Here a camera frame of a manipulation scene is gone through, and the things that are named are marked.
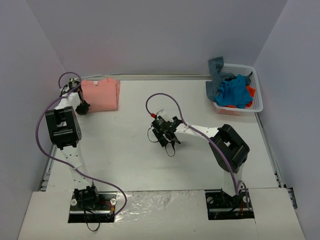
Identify pink t shirt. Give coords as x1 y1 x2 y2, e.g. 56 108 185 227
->
81 78 121 113

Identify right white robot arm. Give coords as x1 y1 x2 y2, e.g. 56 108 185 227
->
151 115 250 207

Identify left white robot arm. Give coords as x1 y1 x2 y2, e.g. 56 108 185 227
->
45 78 101 209

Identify blue t shirt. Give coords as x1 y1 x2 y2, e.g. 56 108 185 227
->
214 74 253 109

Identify grey t shirt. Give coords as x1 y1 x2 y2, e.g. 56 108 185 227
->
205 56 251 103

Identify orange t shirt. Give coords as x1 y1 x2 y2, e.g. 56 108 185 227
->
222 86 256 109

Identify white plastic basket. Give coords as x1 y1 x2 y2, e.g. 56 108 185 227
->
213 63 263 116

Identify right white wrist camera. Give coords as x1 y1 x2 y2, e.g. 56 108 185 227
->
150 109 170 121

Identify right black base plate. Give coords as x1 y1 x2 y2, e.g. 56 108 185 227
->
205 189 255 221

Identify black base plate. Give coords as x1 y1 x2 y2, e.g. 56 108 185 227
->
68 192 117 224
205 189 255 221

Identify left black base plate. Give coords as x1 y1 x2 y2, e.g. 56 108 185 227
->
68 192 117 224

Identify black thin cable loop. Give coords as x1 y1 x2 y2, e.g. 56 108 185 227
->
84 219 101 232

